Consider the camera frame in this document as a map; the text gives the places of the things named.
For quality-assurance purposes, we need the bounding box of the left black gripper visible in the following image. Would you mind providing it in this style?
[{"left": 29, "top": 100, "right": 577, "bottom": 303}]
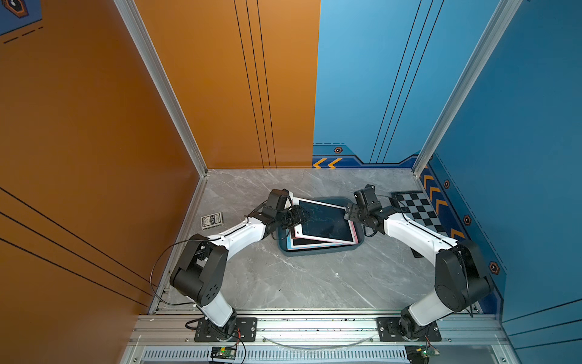
[{"left": 275, "top": 205, "right": 312, "bottom": 230}]

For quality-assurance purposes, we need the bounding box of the teal storage box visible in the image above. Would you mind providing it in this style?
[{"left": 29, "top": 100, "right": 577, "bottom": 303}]
[{"left": 273, "top": 197, "right": 365, "bottom": 256}]

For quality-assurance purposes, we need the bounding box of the pink writing tablet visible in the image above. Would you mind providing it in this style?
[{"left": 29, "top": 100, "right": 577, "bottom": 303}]
[
  {"left": 292, "top": 197, "right": 360, "bottom": 247},
  {"left": 286, "top": 223, "right": 357, "bottom": 250}
]

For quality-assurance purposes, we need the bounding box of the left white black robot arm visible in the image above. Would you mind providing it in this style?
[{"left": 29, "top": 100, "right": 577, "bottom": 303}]
[{"left": 170, "top": 189, "right": 303, "bottom": 341}]

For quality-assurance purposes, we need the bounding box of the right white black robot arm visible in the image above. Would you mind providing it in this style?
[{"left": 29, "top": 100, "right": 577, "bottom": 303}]
[{"left": 345, "top": 184, "right": 494, "bottom": 341}]

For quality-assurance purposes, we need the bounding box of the black grey chessboard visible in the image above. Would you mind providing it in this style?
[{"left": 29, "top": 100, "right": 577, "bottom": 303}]
[{"left": 391, "top": 191, "right": 449, "bottom": 237}]

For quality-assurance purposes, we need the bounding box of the right green circuit board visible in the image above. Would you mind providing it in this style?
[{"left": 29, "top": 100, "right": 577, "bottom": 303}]
[{"left": 405, "top": 346, "right": 440, "bottom": 364}]

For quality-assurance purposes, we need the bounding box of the green circuit board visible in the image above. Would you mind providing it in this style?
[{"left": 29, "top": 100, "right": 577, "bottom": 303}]
[
  {"left": 405, "top": 346, "right": 440, "bottom": 364},
  {"left": 209, "top": 346, "right": 238, "bottom": 363}
]

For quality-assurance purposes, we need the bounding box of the left green circuit board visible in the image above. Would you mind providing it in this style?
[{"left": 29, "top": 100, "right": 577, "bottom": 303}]
[{"left": 209, "top": 346, "right": 238, "bottom": 363}]

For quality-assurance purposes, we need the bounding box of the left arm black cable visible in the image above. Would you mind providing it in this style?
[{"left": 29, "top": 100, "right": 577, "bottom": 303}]
[{"left": 149, "top": 238, "right": 206, "bottom": 306}]

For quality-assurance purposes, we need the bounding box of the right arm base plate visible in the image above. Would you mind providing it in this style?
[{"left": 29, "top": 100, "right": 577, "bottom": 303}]
[{"left": 376, "top": 317, "right": 442, "bottom": 342}]

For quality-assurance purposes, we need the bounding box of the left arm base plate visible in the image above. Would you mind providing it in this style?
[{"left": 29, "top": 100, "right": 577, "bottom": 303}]
[{"left": 194, "top": 317, "right": 258, "bottom": 343}]

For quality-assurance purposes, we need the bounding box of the aluminium front rail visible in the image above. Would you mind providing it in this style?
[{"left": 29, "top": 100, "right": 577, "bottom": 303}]
[{"left": 121, "top": 309, "right": 520, "bottom": 363}]

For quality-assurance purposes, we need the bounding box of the right aluminium corner post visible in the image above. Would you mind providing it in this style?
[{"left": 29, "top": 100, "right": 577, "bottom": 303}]
[{"left": 412, "top": 0, "right": 522, "bottom": 177}]

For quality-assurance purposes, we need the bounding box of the aluminium corner post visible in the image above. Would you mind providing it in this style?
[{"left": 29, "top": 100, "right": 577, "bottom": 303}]
[
  {"left": 114, "top": 0, "right": 209, "bottom": 178},
  {"left": 412, "top": 0, "right": 522, "bottom": 177}
]

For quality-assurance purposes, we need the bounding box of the left aluminium corner post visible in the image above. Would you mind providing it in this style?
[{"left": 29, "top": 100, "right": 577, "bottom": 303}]
[{"left": 114, "top": 0, "right": 209, "bottom": 178}]

